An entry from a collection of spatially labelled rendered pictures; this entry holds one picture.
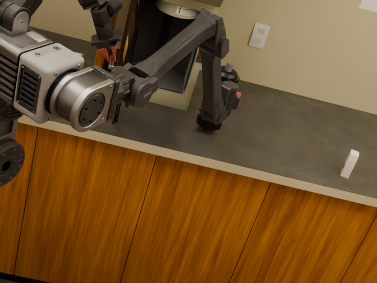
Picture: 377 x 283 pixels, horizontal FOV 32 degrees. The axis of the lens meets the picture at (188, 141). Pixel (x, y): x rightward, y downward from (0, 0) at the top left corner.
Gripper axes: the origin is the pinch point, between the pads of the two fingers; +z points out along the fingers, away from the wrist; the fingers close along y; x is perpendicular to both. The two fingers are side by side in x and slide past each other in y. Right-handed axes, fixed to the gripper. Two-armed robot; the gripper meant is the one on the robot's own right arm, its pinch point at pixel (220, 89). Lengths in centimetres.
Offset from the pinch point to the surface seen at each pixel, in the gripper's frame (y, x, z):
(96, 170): 37, 41, -14
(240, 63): -14, 6, 53
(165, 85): 19.5, 10.2, 13.6
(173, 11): 25.5, -21.0, 9.4
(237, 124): -13.2, 16.9, 10.6
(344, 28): -51, -24, 51
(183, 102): 10.7, 14.1, 10.7
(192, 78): 10.6, 2.9, 9.7
